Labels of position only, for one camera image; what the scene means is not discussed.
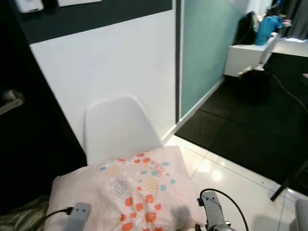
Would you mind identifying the pillow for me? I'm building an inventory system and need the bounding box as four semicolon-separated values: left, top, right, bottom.
43;146;205;231

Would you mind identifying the white plastic shell chair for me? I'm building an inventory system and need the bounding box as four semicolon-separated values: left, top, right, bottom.
84;95;164;167

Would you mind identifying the green bedding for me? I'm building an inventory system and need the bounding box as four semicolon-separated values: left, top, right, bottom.
0;196;51;231

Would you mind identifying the teal glass panel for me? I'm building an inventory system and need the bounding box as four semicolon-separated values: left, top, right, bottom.
179;0;247;121

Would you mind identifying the white low cabinet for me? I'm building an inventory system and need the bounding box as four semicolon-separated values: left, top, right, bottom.
223;32;281;77

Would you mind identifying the black round stool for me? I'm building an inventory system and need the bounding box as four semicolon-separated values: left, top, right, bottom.
238;69;273;102

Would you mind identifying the black bag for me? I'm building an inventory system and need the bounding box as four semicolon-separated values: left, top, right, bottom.
235;11;260;45

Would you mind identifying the black stand leg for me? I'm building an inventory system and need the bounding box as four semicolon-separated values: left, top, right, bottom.
270;160;308;202

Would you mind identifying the silver door handle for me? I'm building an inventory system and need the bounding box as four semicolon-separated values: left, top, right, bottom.
0;89;25;116

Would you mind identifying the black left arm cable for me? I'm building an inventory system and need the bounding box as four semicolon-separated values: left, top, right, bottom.
45;206;75;225

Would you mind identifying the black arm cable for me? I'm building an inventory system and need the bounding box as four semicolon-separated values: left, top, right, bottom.
45;206;75;225
199;188;250;231

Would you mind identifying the small white wall device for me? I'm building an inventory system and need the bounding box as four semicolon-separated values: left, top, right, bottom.
15;0;44;13

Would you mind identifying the wide white wall plate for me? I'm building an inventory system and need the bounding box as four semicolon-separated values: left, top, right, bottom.
57;0;102;7

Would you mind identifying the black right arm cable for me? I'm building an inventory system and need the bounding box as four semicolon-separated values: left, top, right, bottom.
199;188;250;231

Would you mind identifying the thin pale floor cable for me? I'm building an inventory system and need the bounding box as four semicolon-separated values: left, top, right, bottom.
271;74;308;114

